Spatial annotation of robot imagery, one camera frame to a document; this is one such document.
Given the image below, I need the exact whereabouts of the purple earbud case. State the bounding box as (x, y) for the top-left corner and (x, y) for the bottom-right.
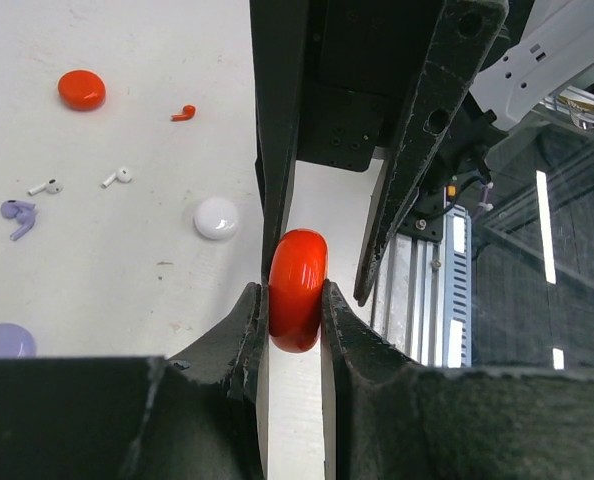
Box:
(0, 323), (37, 359)

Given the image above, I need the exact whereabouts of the white earbud case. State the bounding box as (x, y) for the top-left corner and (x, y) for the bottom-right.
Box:
(193, 197), (239, 241)

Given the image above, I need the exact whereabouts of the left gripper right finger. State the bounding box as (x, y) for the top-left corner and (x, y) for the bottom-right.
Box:
(321, 281), (594, 479)

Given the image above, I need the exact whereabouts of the aluminium mounting rail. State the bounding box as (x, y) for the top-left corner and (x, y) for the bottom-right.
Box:
(371, 144), (458, 369)

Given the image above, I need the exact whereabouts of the orange earbud upper right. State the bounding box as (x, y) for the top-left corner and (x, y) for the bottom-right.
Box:
(171, 104), (196, 122)

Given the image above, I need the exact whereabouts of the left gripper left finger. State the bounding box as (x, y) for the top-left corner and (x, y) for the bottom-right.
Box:
(0, 283), (268, 479)

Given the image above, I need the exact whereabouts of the white slotted cable duct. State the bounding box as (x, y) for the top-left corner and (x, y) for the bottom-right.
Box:
(443, 206), (472, 368)

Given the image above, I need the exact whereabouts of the white earbud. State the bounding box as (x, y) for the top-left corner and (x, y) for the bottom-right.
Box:
(101, 167), (133, 189)
(27, 178), (64, 196)

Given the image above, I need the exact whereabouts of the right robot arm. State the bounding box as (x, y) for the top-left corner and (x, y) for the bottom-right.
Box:
(250, 1), (594, 303)

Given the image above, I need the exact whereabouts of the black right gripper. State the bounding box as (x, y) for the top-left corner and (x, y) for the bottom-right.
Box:
(250, 1), (507, 306)

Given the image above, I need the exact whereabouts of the orange earbud case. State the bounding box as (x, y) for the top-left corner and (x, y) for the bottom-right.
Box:
(57, 70), (106, 111)
(268, 229), (328, 353)

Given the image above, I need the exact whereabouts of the white earbud upper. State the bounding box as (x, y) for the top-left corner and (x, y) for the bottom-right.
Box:
(27, 178), (64, 196)

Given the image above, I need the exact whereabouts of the white earbud lower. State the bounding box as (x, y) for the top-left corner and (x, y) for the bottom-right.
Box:
(101, 167), (133, 189)

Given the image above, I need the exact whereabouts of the purple earbud pair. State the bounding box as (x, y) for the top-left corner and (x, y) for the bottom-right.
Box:
(0, 200), (37, 241)

